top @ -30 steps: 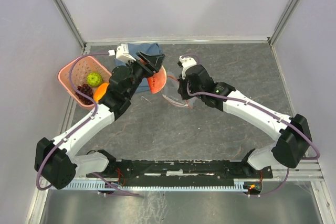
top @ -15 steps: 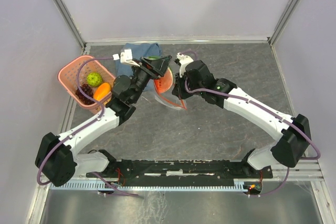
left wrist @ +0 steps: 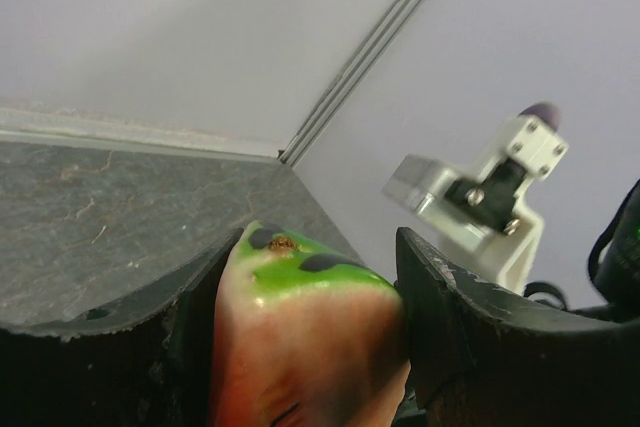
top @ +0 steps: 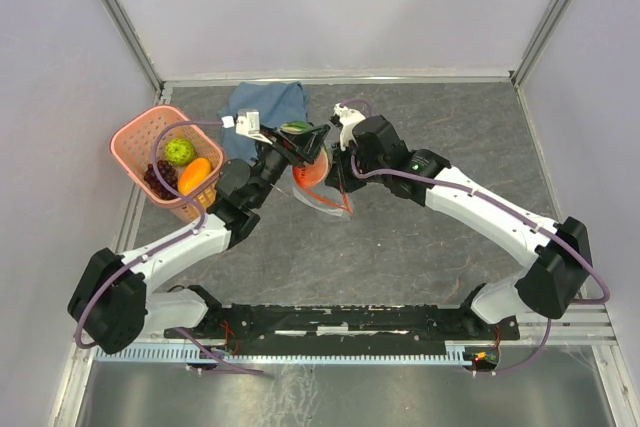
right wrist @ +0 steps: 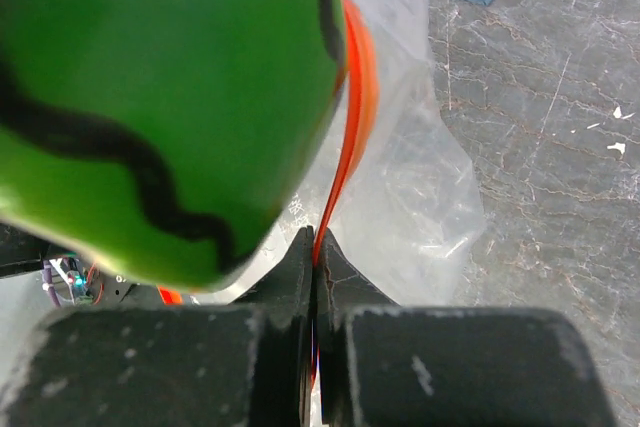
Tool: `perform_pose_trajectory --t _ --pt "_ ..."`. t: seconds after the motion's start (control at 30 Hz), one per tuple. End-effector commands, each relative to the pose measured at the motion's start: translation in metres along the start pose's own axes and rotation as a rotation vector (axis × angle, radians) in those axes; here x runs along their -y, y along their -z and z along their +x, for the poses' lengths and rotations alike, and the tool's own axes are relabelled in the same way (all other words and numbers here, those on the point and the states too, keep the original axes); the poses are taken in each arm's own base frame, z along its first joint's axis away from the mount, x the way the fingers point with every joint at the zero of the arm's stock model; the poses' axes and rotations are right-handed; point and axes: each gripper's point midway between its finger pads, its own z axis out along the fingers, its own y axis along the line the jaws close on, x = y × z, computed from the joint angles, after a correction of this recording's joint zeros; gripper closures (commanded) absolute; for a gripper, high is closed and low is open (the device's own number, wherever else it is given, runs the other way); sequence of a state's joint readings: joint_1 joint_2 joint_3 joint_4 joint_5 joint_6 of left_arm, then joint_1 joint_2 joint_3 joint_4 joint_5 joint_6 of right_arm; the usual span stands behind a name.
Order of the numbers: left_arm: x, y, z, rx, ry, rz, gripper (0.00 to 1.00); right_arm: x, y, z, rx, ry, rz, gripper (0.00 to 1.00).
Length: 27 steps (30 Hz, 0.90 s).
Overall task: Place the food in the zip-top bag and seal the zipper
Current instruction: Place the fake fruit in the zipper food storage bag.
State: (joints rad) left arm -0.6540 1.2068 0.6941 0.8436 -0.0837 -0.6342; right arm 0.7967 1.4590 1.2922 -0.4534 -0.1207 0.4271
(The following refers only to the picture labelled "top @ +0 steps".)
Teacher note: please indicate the clear zip bag red zipper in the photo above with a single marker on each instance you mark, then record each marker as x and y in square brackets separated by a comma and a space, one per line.
[327, 200]

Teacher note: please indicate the blue folded cloth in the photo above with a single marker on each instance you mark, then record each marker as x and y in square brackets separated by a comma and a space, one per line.
[277, 103]

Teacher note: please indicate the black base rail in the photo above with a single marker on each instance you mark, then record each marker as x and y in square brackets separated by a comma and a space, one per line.
[325, 331]

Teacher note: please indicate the dark red grape bunch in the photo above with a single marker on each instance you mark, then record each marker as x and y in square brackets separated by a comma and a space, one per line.
[168, 173]

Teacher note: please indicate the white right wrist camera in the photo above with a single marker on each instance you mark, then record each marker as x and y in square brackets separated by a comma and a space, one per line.
[347, 118]

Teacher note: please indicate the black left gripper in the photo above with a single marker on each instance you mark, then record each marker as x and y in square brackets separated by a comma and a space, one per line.
[307, 148]

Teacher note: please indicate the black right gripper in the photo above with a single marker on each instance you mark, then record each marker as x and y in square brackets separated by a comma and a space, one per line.
[338, 175]

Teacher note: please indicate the red watermelon slice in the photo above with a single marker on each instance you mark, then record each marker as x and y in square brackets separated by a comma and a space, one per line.
[310, 175]

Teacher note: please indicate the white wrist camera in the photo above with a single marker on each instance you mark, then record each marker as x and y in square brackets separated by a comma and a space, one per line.
[347, 118]
[245, 123]

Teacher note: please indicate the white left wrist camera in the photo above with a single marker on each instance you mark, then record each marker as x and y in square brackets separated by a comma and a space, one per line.
[245, 123]

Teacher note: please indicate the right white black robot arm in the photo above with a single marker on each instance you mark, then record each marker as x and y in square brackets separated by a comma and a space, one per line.
[552, 254]

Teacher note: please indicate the pink plastic perforated basket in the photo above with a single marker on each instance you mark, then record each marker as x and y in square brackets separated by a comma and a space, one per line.
[135, 144]

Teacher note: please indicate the orange mango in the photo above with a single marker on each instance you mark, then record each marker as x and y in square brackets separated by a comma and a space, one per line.
[193, 175]

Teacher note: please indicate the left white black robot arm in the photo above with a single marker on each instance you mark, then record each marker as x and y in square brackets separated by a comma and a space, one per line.
[115, 299]

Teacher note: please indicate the green custard apple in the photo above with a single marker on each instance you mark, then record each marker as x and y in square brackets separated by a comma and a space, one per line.
[179, 151]

